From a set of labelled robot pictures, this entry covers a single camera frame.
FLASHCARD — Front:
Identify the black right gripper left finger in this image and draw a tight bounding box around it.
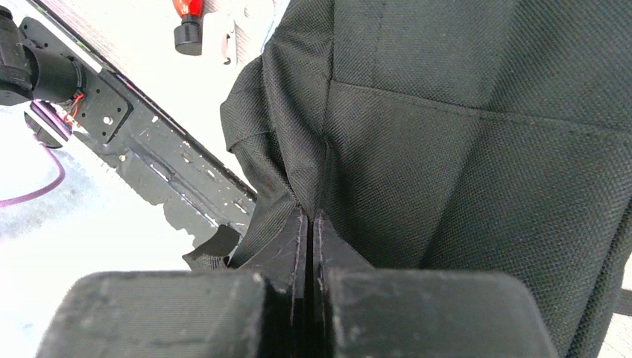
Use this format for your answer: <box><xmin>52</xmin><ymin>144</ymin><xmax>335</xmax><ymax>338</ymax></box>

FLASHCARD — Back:
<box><xmin>37</xmin><ymin>210</ymin><xmax>308</xmax><ymax>357</ymax></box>

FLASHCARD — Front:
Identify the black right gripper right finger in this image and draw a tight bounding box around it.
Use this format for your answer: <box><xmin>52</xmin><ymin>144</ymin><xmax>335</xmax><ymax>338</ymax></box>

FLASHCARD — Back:
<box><xmin>313</xmin><ymin>213</ymin><xmax>557</xmax><ymax>357</ymax></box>

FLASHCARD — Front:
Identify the black student backpack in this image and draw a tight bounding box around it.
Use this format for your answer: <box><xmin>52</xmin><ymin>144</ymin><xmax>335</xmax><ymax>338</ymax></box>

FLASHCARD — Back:
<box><xmin>185</xmin><ymin>1</ymin><xmax>631</xmax><ymax>357</ymax></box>

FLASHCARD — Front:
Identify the pink white eraser piece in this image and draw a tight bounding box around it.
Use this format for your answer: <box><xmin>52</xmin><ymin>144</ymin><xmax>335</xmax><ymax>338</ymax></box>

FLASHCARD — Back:
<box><xmin>202</xmin><ymin>11</ymin><xmax>237</xmax><ymax>69</ymax></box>

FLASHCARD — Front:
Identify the red black stamp toy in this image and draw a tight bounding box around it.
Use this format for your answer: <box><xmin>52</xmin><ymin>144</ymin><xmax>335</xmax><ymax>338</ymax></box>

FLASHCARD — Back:
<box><xmin>172</xmin><ymin>0</ymin><xmax>203</xmax><ymax>56</ymax></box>

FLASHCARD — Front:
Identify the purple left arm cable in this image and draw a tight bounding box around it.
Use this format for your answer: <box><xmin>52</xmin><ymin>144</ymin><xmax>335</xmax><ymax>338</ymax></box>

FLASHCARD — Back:
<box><xmin>0</xmin><ymin>101</ymin><xmax>75</xmax><ymax>209</ymax></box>

